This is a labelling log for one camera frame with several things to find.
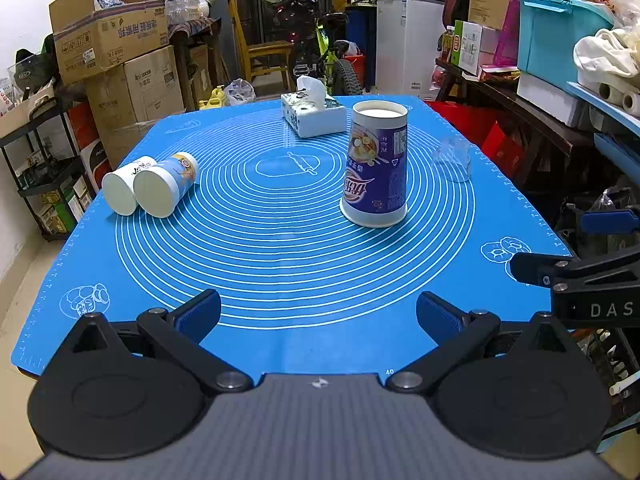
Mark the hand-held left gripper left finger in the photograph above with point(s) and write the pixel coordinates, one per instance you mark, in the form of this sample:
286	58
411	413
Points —
200	312

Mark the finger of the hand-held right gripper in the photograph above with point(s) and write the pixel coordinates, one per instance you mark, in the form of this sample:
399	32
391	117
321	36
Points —
537	267
607	221

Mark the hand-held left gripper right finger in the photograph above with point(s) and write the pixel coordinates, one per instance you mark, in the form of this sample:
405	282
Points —
440	312

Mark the purple printed paper cup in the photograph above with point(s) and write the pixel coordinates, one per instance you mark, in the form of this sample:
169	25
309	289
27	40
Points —
375	180

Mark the blue yellow printed paper cup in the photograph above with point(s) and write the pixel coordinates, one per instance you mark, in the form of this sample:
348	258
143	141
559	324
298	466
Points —
156	191

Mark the clear plastic cup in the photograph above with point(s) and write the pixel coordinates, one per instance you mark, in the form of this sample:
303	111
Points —
452	162

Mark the white paper cup dark print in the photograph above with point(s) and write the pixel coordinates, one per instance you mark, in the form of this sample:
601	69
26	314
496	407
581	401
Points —
119	192

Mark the blue silicone baking mat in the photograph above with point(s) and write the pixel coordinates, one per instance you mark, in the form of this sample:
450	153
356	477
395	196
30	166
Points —
280	265

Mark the dark wooden side table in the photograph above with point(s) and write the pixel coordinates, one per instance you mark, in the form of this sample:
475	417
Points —
530	110

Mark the white foam box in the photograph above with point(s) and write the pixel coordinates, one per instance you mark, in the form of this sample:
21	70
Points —
547	97

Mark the red shopping bag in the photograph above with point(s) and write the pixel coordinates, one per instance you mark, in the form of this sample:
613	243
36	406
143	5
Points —
480	130

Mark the white crumpled cloth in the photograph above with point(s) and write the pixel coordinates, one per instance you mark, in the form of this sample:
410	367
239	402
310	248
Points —
607	57

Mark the teal plastic storage bin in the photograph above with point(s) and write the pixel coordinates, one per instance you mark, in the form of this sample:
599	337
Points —
555	40

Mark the black metal shelf rack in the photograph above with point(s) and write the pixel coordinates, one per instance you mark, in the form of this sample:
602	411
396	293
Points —
50	185

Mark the red and white box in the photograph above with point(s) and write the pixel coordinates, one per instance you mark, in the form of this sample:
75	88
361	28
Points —
92	145

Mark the yellow plastic jug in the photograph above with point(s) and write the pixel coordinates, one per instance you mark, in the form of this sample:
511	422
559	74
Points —
212	100

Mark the green and white carton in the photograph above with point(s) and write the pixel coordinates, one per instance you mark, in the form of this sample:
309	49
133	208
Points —
467	47

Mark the clear crumpled plastic bag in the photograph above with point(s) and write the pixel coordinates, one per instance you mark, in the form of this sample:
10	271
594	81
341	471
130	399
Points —
240	92

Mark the large taped cardboard box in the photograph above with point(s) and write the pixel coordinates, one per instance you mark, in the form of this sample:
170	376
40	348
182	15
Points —
140	95

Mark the white patterned tissue box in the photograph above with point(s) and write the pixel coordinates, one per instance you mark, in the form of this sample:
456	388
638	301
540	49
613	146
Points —
315	117

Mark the white chest freezer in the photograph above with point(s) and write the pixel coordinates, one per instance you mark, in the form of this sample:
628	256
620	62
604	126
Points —
407	45

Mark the wooden chair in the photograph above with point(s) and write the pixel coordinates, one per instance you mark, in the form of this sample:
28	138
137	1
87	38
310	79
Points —
262	52

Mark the black and green bicycle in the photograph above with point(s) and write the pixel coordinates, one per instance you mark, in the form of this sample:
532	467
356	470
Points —
325	55

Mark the open brown cardboard box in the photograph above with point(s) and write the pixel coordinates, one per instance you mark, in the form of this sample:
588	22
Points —
107	35

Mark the black helmet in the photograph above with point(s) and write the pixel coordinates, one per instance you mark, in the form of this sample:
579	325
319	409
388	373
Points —
32	67

